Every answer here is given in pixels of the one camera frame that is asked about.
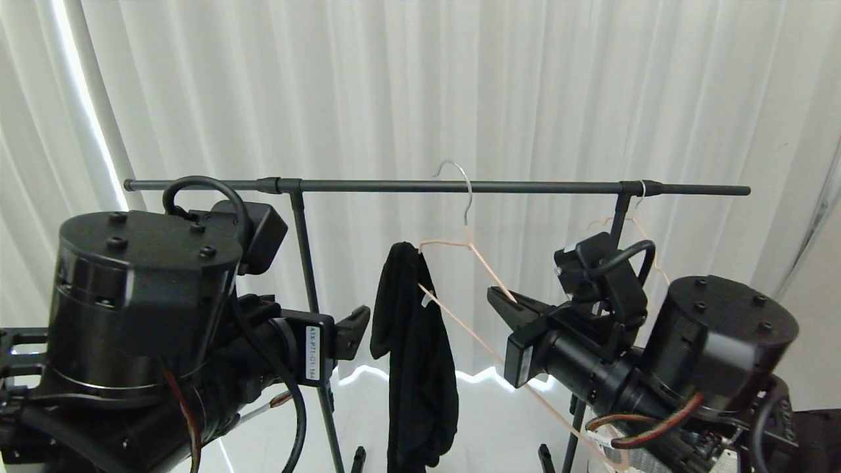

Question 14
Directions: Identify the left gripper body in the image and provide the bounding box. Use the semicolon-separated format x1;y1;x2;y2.
99;297;341;473

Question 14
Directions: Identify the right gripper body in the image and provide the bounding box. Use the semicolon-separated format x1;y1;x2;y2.
503;304;724;473

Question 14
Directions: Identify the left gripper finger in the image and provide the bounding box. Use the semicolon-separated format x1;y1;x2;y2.
335;305;371;361

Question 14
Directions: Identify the black garment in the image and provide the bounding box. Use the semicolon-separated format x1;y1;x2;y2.
370;242;460;469

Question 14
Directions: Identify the pink clothes hanger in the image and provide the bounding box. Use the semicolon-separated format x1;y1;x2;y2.
587;196;671;287
416;160;633;472

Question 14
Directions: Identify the white laundry basket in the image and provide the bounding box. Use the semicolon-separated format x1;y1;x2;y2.
587;424;742;473

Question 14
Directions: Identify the black clothes rack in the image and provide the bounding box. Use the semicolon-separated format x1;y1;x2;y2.
124;176;751;473

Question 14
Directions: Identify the white curtain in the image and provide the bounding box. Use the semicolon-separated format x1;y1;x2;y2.
0;0;841;395

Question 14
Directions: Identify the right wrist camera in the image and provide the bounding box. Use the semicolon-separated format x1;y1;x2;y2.
554;231;658;329

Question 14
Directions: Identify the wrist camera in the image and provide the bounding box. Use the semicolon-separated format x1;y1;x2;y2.
554;231;658;329
191;200;289;276

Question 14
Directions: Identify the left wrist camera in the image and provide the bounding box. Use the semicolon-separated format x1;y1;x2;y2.
191;200;289;276

